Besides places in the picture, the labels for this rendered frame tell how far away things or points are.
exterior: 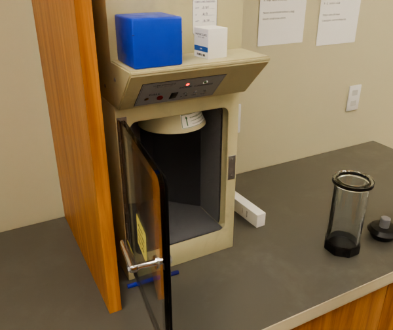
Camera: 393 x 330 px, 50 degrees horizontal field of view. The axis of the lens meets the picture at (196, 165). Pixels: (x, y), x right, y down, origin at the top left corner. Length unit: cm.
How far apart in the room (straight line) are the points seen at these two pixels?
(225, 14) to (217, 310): 69
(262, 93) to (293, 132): 25
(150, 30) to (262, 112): 96
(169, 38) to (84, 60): 16
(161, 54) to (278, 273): 67
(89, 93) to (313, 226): 86
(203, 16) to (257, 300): 68
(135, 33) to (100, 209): 36
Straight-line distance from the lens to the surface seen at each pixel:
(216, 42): 91
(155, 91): 88
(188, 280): 115
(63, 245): 133
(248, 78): 98
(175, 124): 103
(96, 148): 85
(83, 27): 79
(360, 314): 136
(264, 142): 175
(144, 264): 78
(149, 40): 81
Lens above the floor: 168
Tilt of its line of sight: 25 degrees down
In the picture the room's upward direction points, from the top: straight up
